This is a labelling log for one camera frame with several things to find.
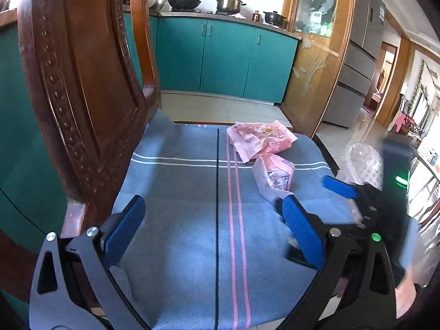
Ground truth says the pink printed wrapper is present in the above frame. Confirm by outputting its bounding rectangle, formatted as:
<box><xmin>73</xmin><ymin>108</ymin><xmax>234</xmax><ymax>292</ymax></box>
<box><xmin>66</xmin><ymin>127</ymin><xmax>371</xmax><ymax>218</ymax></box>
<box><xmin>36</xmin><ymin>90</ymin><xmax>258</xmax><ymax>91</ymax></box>
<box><xmin>252</xmin><ymin>153</ymin><xmax>295</xmax><ymax>203</ymax></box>

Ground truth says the pink plastic bag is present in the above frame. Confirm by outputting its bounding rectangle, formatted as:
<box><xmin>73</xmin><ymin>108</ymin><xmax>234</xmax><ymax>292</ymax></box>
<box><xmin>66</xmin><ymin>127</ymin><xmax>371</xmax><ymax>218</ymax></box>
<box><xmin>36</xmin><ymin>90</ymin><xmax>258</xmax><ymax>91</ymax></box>
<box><xmin>227</xmin><ymin>120</ymin><xmax>298</xmax><ymax>163</ymax></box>

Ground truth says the teal kitchen cabinet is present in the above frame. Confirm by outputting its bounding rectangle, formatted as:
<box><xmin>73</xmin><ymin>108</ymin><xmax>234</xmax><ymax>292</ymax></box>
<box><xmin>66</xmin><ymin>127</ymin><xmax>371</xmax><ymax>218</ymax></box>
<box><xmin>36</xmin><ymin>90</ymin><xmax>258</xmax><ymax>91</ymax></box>
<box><xmin>122</xmin><ymin>12</ymin><xmax>300</xmax><ymax>104</ymax></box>

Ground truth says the person's right hand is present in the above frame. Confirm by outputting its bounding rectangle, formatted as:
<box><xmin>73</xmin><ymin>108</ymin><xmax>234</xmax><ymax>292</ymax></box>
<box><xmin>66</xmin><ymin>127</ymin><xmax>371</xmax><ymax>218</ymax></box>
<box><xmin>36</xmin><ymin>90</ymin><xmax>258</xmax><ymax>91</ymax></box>
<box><xmin>395</xmin><ymin>267</ymin><xmax>417</xmax><ymax>319</ymax></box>

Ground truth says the blue striped chair cushion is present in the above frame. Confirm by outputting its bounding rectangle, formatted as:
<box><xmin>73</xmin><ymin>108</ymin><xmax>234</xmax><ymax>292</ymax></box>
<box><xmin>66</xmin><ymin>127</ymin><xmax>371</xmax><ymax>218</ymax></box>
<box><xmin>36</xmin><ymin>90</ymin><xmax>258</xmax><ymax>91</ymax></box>
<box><xmin>108</xmin><ymin>106</ymin><xmax>359</xmax><ymax>330</ymax></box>

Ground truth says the carved wooden chair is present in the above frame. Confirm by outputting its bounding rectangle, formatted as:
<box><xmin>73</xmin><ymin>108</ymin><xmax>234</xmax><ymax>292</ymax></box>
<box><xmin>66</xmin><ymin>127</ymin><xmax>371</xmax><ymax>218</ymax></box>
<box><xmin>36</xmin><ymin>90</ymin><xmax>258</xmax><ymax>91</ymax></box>
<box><xmin>0</xmin><ymin>0</ymin><xmax>162</xmax><ymax>303</ymax></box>

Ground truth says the silver refrigerator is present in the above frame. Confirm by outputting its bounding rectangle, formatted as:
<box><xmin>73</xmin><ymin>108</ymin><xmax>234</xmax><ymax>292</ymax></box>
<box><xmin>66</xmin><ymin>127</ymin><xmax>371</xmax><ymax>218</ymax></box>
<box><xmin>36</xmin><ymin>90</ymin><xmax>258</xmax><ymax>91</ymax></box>
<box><xmin>323</xmin><ymin>0</ymin><xmax>386</xmax><ymax>128</ymax></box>

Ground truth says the wooden glass door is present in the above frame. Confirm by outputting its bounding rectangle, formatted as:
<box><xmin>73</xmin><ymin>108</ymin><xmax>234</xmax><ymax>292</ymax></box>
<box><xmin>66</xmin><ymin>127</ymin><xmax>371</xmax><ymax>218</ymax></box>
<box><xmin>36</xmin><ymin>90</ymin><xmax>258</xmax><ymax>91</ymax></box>
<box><xmin>280</xmin><ymin>0</ymin><xmax>356</xmax><ymax>138</ymax></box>

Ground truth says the black casserole pot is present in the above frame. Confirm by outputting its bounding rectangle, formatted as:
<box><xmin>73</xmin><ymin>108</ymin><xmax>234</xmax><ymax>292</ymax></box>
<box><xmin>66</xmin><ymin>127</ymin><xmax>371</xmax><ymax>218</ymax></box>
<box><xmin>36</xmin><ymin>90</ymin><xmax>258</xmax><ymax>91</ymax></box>
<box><xmin>263</xmin><ymin>11</ymin><xmax>287</xmax><ymax>28</ymax></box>

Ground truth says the red jar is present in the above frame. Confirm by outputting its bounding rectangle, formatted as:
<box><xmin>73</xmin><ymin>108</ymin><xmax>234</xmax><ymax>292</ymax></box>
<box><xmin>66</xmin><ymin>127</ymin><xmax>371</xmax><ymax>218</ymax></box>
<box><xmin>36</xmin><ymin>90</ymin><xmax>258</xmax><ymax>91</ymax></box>
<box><xmin>252</xmin><ymin>10</ymin><xmax>260</xmax><ymax>22</ymax></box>

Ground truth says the steel stock pot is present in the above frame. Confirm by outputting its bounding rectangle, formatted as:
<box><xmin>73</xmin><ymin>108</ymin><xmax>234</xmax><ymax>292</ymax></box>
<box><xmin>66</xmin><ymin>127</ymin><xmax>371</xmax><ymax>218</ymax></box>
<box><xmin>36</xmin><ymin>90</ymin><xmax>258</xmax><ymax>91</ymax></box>
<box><xmin>214</xmin><ymin>0</ymin><xmax>246</xmax><ymax>15</ymax></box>

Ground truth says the black wok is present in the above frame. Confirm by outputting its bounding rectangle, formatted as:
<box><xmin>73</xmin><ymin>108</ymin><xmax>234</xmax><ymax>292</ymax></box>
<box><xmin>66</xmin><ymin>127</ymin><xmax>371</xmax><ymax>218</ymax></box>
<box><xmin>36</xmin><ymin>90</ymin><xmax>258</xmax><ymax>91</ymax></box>
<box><xmin>168</xmin><ymin>0</ymin><xmax>201</xmax><ymax>11</ymax></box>

